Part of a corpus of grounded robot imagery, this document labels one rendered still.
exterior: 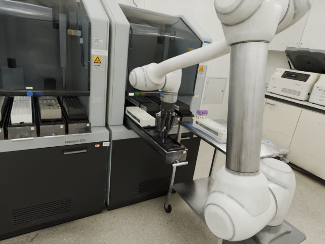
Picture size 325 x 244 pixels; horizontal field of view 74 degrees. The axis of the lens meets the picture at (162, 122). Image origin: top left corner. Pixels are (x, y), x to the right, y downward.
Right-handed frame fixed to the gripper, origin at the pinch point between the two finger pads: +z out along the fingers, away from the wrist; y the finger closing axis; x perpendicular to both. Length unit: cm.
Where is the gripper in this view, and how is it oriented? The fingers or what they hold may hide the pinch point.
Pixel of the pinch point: (163, 135)
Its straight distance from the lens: 123.8
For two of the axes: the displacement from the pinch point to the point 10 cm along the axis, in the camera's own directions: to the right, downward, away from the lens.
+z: -1.2, 9.4, 3.2
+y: -8.6, 0.6, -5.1
